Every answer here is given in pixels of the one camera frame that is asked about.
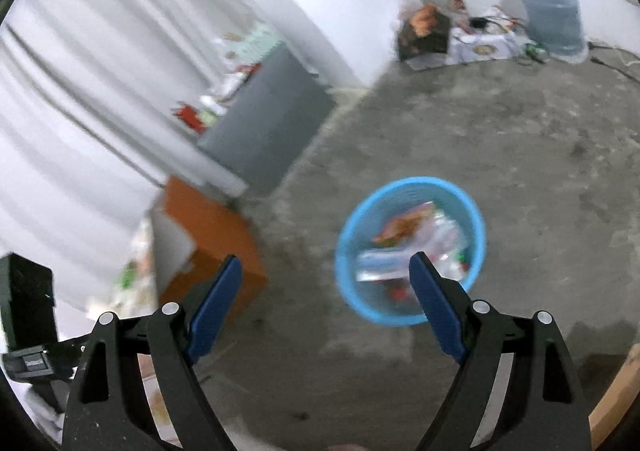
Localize orange wooden cabinet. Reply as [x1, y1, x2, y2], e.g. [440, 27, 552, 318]
[149, 175, 269, 322]

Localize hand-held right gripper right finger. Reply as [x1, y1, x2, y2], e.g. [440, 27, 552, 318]
[408, 251, 593, 451]

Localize wooden table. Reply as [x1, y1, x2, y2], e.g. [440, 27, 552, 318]
[588, 343, 640, 450]

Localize mint green basket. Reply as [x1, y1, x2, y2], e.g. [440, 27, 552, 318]
[234, 23, 281, 57]

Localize snack wrappers in basket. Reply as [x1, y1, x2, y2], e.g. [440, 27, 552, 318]
[424, 210, 472, 279]

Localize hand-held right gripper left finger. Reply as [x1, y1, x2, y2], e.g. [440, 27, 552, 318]
[61, 254, 244, 451]

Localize grey cabinet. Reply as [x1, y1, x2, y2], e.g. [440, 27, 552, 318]
[195, 41, 337, 200]

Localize blue mesh waste basket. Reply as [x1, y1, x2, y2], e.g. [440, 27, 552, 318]
[333, 176, 487, 328]

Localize red can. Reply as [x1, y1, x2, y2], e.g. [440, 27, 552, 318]
[174, 103, 209, 132]

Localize white cable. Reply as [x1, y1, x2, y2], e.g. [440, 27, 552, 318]
[587, 40, 640, 82]

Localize light blue wrapper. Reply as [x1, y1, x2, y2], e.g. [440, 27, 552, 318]
[355, 250, 419, 282]

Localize black snack box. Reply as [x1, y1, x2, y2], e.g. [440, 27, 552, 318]
[397, 5, 451, 63]

